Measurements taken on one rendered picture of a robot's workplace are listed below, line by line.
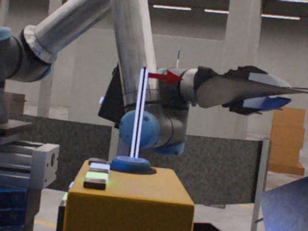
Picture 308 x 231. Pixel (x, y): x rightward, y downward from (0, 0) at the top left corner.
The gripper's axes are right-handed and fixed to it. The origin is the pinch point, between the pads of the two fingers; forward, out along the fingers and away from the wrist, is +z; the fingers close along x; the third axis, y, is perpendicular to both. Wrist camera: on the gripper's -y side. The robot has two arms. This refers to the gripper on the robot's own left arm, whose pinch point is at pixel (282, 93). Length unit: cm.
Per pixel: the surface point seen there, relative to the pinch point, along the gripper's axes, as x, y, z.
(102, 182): 15, -47, 17
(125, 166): 14.6, -40.1, 10.9
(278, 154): 14, 678, -440
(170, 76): 2.0, -20.5, -6.9
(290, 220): 20.1, -4.0, 8.7
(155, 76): 2.5, -22.3, -8.3
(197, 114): -21, 425, -425
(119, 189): 16, -45, 17
